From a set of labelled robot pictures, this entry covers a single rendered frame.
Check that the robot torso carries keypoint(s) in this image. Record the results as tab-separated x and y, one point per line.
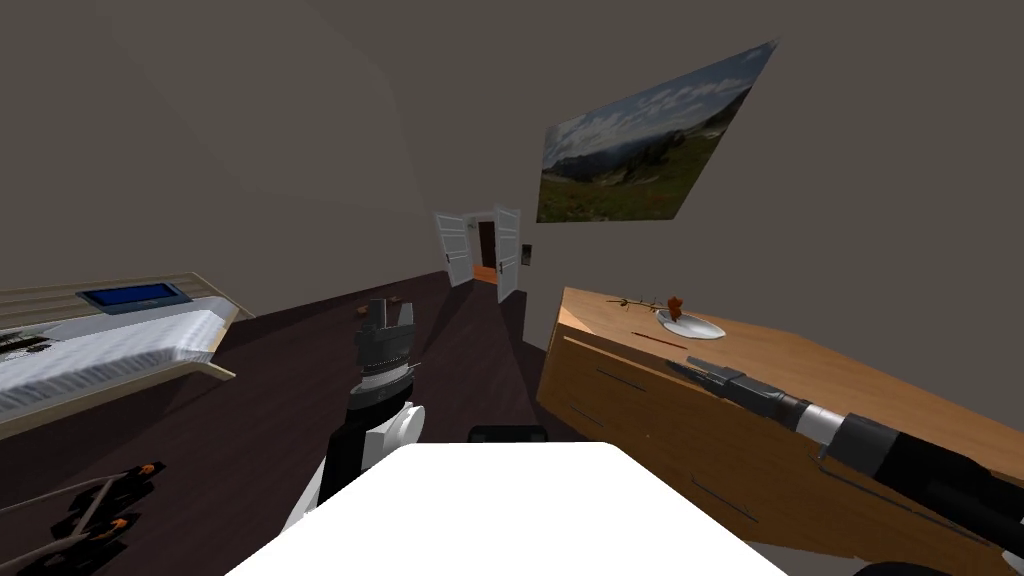
496	512

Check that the white door leaf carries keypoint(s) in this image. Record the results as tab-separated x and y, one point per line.
507	252
456	250

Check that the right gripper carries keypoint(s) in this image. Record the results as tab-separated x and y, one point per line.
756	394

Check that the black and orange angular object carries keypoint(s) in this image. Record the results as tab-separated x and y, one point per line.
104	508

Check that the wooden dresser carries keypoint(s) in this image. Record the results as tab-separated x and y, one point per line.
720	432

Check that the landscape picture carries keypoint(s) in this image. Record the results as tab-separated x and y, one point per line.
640	152

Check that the brown dry twig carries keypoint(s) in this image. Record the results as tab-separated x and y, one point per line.
640	304

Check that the white plate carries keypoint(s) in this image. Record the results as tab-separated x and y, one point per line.
694	326

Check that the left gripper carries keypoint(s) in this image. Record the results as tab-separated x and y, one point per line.
384	346

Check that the dark wall switch panel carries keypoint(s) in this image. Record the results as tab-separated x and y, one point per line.
526	254

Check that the bed with white cover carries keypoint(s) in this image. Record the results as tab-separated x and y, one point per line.
104	352

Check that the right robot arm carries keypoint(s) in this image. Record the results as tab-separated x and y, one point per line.
920	468

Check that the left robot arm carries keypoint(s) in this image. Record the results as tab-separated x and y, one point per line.
376	436

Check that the red pencil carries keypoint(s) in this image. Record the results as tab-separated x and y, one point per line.
658	340

